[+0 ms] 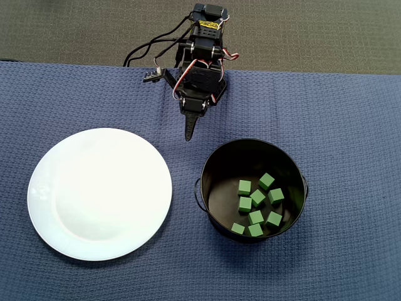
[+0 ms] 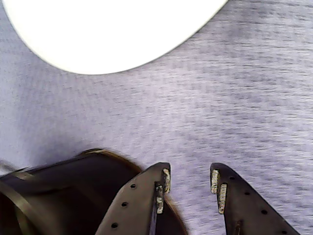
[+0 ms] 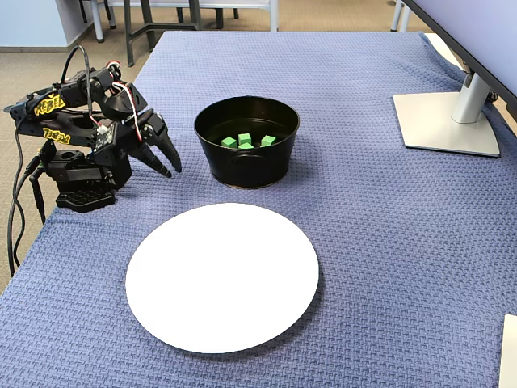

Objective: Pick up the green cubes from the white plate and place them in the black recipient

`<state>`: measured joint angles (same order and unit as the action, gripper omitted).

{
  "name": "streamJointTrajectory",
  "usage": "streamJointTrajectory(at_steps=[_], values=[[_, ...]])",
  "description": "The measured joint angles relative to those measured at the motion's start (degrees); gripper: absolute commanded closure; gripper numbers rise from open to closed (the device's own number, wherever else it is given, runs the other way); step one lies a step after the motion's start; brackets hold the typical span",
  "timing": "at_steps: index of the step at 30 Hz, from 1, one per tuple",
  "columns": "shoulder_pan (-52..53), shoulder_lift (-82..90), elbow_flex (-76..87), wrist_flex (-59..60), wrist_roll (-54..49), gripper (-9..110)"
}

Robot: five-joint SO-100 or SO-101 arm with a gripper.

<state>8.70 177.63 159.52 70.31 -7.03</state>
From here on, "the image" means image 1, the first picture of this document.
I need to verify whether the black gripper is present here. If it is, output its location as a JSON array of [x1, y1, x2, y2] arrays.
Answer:
[[173, 61, 222, 142]]

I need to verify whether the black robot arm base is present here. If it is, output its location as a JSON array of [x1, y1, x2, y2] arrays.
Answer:
[[214, 78, 228, 107]]

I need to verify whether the white round plate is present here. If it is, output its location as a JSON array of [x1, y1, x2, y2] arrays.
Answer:
[[26, 127, 174, 262]]

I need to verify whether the black metal bucket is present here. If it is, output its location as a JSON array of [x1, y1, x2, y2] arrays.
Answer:
[[193, 138, 310, 244]]

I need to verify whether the blue woven cloth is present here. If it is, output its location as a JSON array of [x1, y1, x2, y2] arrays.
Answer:
[[0, 60, 401, 301]]

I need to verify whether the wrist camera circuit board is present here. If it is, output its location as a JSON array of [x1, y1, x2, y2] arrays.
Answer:
[[142, 69, 178, 90]]

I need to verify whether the thick black cable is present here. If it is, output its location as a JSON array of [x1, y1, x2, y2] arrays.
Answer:
[[127, 36, 190, 68]]

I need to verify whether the thin black camera cable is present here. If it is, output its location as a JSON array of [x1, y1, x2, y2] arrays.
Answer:
[[123, 15, 195, 71]]

